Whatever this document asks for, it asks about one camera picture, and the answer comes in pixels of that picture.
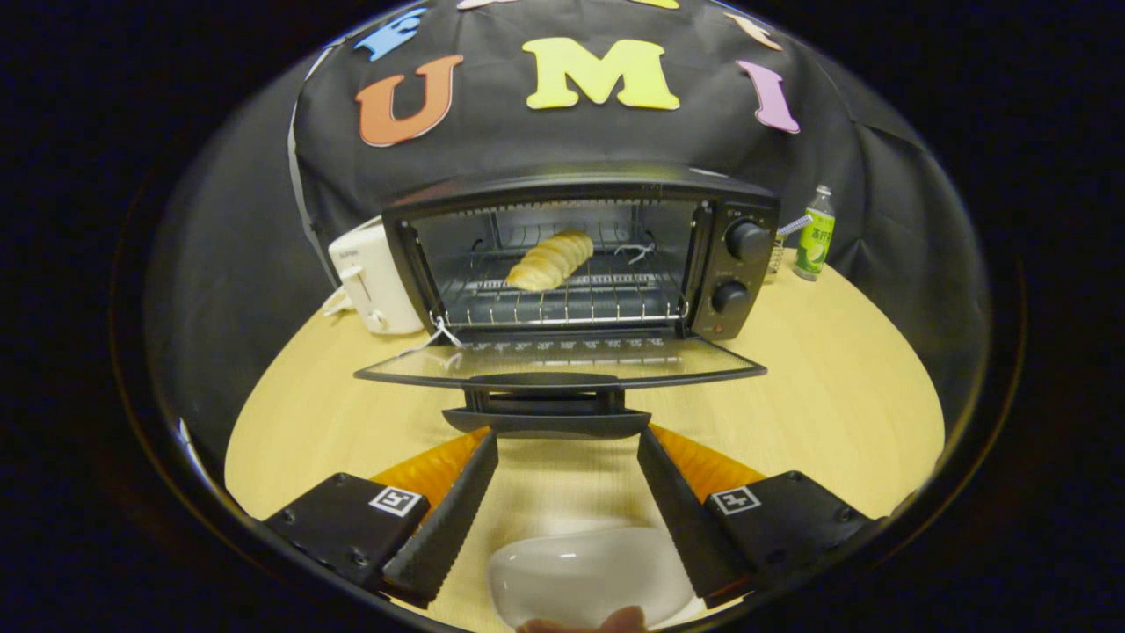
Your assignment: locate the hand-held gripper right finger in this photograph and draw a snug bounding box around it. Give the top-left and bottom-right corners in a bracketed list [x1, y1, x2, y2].
[636, 424, 875, 608]

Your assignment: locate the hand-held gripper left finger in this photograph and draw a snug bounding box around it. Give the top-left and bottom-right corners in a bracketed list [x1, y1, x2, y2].
[264, 427, 500, 608]

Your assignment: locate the green label drink bottle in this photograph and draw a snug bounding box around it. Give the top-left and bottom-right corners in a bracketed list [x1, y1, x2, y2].
[793, 185, 837, 282]

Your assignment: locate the black toaster oven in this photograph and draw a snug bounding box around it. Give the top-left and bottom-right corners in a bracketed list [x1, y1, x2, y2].
[354, 163, 781, 440]

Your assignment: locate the golden bread roll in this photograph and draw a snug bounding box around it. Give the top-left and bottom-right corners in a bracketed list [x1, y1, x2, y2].
[505, 229, 595, 293]

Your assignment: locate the white plate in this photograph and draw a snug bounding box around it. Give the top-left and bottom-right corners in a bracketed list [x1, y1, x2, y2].
[486, 526, 697, 629]

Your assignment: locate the white pop-up toaster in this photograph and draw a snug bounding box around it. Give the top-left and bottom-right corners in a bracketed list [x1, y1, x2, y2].
[328, 218, 425, 336]

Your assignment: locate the black backdrop cloth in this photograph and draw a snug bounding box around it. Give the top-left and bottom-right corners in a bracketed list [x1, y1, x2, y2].
[145, 0, 994, 458]

